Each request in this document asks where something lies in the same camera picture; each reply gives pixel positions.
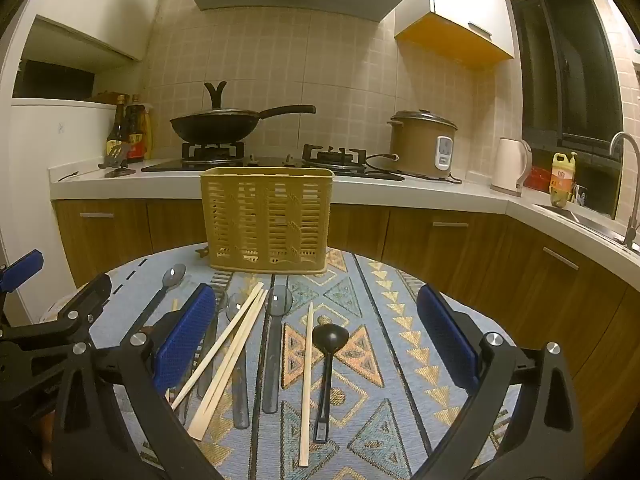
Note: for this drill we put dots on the white wall cabinet yellow underside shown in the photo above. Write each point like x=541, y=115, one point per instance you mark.
x=465, y=0

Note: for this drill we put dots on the steel sink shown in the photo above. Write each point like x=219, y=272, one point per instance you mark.
x=590, y=222

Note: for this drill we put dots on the yellow slotted plastic utensil basket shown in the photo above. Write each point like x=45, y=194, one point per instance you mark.
x=267, y=220

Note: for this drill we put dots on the blue patterned tablecloth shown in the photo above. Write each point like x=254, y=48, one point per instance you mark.
x=395, y=360

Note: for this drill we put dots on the white electric kettle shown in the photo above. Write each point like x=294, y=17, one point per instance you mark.
x=507, y=165

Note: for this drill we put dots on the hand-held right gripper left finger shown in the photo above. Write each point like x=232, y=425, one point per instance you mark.
x=186, y=337

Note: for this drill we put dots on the dark window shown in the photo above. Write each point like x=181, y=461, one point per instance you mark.
x=565, y=75

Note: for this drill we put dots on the yellow sauce bottle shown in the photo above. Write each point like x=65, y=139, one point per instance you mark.
x=148, y=135

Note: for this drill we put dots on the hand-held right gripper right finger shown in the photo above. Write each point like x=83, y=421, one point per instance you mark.
x=446, y=337

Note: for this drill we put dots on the black gas stove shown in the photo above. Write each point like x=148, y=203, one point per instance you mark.
x=280, y=166

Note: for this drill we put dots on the yellow oil jug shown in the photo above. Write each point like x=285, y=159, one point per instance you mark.
x=562, y=175

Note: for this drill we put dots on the brown rice cooker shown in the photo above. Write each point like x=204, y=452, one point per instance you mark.
x=417, y=145

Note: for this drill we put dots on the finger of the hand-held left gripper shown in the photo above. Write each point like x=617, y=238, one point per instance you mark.
x=87, y=300
x=22, y=269

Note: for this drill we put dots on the dark sauce bottle red label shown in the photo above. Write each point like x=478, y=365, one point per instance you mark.
x=135, y=135

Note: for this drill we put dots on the red packet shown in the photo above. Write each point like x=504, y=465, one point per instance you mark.
x=539, y=179

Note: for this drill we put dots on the black plastic ladle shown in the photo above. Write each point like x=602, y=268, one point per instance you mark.
x=330, y=336

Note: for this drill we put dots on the slotted metal spatula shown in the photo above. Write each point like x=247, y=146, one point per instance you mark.
x=116, y=154

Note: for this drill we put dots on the metal faucet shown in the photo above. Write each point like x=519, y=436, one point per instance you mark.
x=629, y=195

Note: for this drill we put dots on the white refrigerator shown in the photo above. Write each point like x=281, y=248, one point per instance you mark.
x=60, y=135

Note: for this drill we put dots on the black wok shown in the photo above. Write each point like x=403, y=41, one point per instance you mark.
x=212, y=131

